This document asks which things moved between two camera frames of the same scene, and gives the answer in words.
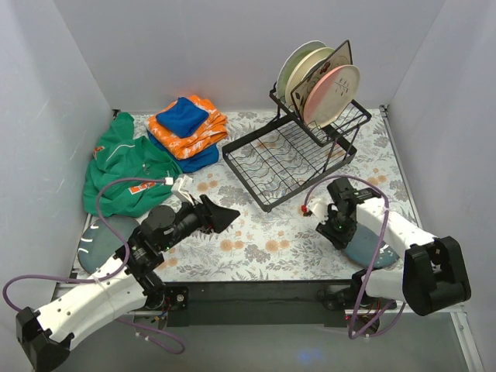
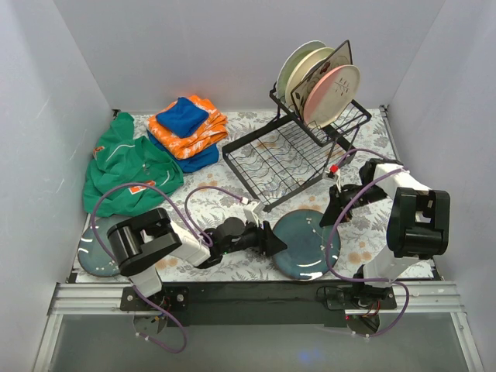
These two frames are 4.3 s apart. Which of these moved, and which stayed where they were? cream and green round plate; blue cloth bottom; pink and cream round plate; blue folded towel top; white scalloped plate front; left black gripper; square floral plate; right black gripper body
Moved: left black gripper; right black gripper body
Stayed: cream and green round plate; blue cloth bottom; pink and cream round plate; blue folded towel top; white scalloped plate front; square floral plate
